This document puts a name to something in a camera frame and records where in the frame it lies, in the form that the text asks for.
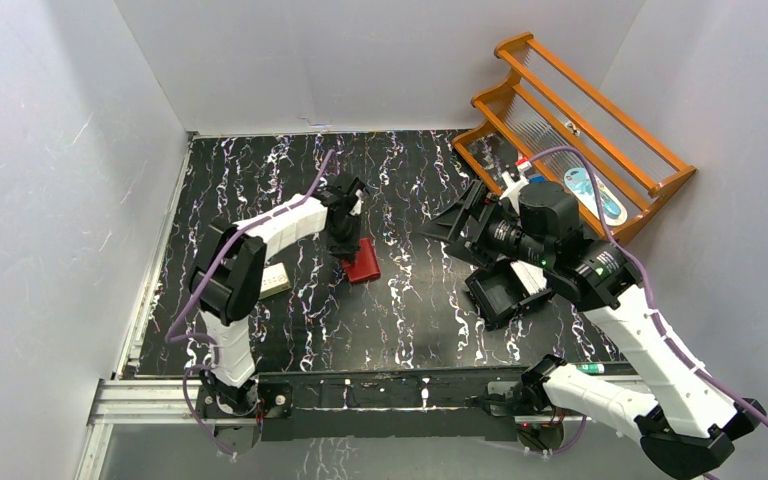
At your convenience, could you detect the beige rectangular remote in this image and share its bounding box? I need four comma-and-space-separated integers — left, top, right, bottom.
259, 262, 291, 300

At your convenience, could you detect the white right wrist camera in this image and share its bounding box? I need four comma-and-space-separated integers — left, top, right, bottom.
500, 156, 531, 214

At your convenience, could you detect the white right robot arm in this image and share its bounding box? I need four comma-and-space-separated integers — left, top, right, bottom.
420, 180, 758, 479

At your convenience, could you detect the green white marker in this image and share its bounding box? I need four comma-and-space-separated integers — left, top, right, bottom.
575, 363, 606, 375

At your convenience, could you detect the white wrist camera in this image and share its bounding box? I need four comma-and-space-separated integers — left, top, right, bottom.
500, 156, 531, 214
349, 190, 365, 217

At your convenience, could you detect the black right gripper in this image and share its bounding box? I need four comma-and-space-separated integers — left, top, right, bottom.
417, 180, 552, 272

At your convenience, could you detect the black plastic card box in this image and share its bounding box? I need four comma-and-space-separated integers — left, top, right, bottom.
465, 260, 554, 330

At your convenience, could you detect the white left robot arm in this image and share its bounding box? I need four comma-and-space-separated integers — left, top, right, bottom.
190, 173, 380, 416

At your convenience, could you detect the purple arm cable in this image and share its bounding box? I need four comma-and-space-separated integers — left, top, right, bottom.
163, 148, 336, 458
529, 146, 768, 480

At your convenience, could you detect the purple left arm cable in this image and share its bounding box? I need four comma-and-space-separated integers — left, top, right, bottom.
163, 148, 336, 458

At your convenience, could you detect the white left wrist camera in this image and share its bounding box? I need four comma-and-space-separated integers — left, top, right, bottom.
349, 190, 365, 217

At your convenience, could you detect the red card holder wallet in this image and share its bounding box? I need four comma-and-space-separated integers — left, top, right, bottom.
341, 237, 381, 284

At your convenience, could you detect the stack of white cards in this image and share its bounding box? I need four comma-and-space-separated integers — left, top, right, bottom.
510, 261, 547, 296

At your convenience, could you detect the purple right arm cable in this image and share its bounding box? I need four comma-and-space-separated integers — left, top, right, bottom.
529, 146, 768, 480

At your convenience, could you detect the orange wooden shelf rack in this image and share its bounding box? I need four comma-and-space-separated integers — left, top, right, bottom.
453, 33, 696, 244

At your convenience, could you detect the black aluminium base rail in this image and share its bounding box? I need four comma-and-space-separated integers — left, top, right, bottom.
89, 360, 690, 458

